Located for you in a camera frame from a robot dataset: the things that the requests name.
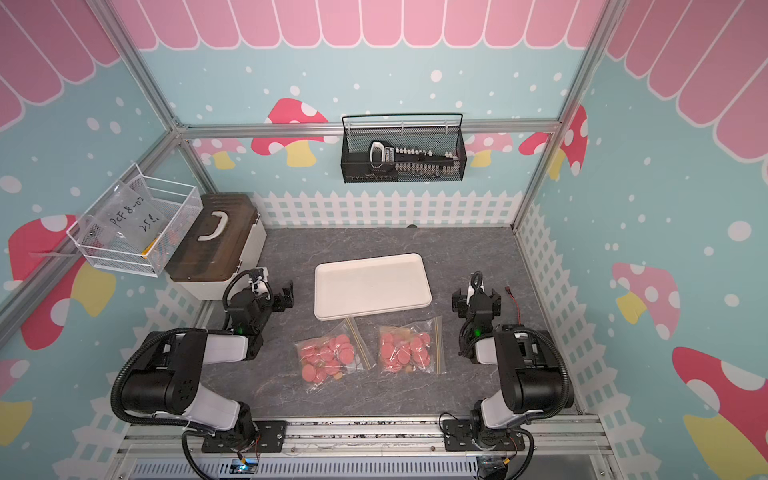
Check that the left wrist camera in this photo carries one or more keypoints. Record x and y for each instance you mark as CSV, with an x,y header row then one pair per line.
x,y
258,280

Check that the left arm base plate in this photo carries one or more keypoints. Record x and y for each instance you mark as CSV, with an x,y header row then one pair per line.
x,y
262,436

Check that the socket set in basket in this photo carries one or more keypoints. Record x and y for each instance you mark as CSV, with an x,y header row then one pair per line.
x,y
409,164

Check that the clear labelled plastic bag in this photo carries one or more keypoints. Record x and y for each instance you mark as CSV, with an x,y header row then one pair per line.
x,y
128,216

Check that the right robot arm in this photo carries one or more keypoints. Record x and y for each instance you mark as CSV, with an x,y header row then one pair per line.
x,y
534,383

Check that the black wire mesh basket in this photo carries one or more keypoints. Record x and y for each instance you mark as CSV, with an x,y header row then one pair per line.
x,y
439,132

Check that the white wire basket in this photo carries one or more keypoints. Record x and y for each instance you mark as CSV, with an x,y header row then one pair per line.
x,y
180,202

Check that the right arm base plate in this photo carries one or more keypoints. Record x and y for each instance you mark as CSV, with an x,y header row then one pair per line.
x,y
466,435

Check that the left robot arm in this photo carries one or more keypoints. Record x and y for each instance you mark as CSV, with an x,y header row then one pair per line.
x,y
160,384

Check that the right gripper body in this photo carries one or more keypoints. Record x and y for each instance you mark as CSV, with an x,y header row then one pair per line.
x,y
460,301

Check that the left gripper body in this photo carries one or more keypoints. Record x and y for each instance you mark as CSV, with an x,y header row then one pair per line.
x,y
265,312

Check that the white toolbox brown lid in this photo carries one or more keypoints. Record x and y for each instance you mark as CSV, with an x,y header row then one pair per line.
x,y
226,239

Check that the ziploc bag of cookies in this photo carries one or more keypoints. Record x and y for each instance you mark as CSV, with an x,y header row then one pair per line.
x,y
415,347
330,358

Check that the white rectangular tray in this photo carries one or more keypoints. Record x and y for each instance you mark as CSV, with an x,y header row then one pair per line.
x,y
371,286

